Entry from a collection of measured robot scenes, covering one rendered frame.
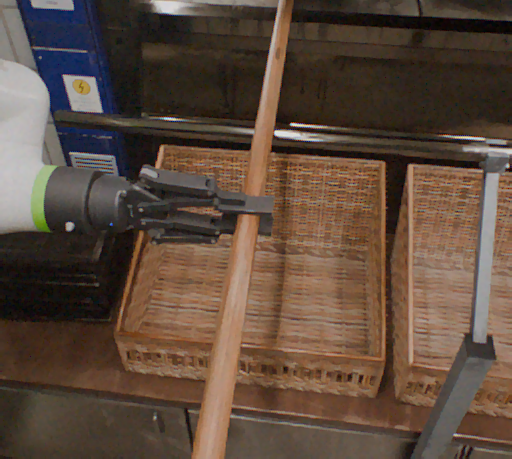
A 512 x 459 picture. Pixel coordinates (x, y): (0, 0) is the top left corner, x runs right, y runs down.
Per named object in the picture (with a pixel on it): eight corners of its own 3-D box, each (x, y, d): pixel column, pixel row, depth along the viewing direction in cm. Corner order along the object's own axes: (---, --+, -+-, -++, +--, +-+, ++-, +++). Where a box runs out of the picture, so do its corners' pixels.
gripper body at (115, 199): (102, 161, 78) (169, 166, 78) (113, 205, 84) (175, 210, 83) (84, 199, 73) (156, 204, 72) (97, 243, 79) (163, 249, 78)
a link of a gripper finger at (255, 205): (222, 197, 77) (222, 193, 77) (274, 200, 77) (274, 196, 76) (218, 212, 75) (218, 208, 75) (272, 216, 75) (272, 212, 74)
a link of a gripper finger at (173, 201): (146, 194, 79) (142, 186, 78) (224, 190, 77) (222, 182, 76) (138, 214, 76) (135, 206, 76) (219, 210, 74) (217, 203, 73)
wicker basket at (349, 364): (170, 218, 162) (158, 141, 143) (372, 235, 157) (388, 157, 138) (120, 375, 127) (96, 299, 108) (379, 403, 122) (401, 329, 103)
